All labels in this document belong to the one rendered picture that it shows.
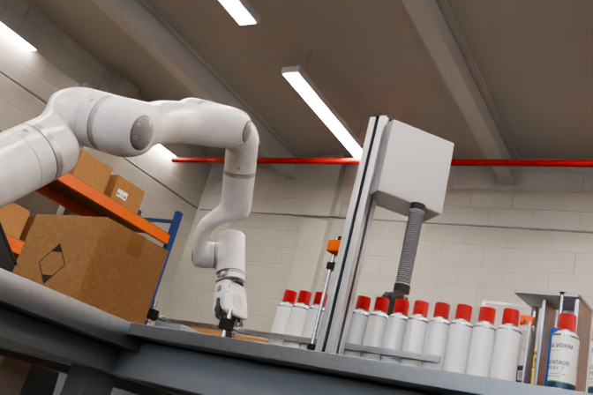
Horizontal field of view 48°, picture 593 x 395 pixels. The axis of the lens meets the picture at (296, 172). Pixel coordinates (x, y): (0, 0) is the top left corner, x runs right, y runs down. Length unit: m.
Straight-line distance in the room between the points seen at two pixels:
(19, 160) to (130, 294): 0.69
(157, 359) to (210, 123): 0.67
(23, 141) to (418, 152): 0.87
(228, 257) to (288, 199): 5.52
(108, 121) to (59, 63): 5.41
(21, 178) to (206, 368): 0.47
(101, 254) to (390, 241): 5.15
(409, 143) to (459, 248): 4.87
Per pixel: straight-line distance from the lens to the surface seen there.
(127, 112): 1.36
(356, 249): 1.53
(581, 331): 1.55
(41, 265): 1.88
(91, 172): 5.92
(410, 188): 1.58
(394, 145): 1.60
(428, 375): 0.81
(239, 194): 1.88
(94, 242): 1.76
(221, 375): 1.04
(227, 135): 1.65
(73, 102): 1.43
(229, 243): 1.98
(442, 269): 6.43
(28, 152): 1.27
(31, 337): 1.10
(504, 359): 1.46
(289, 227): 7.29
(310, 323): 1.71
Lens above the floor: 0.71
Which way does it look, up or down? 22 degrees up
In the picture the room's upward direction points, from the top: 15 degrees clockwise
